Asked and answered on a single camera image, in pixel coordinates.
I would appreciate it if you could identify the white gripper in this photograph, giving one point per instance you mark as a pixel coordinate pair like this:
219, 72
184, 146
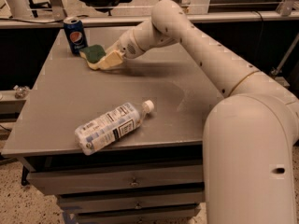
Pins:
128, 46

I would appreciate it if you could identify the green and yellow sponge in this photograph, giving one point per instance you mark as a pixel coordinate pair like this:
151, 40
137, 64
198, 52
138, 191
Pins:
92, 55

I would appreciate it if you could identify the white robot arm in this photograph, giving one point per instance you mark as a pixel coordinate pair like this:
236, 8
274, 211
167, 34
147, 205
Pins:
248, 136

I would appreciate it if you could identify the blue pepsi can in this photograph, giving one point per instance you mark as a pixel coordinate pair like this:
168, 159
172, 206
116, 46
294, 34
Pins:
75, 34

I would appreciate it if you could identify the clear plastic water bottle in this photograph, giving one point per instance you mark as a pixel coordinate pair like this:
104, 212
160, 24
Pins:
111, 126

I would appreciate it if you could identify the grey drawer cabinet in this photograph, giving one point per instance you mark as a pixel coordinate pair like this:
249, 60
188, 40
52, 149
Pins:
68, 94

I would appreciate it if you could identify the small shiny metal object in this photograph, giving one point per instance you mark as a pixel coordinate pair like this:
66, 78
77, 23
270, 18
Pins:
21, 91

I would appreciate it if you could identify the top grey drawer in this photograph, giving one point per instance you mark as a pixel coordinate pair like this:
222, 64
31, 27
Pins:
118, 177

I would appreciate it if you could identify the grey drawer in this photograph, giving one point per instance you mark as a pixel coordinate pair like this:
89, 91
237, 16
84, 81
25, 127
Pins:
138, 216
131, 201
118, 177

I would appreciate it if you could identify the middle grey drawer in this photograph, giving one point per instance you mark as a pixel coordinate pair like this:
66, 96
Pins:
131, 201

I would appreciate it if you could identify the bottom grey drawer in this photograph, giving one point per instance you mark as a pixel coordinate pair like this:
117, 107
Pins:
138, 216

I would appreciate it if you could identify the grey side shelf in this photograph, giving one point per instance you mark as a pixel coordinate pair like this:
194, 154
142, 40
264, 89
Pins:
283, 82

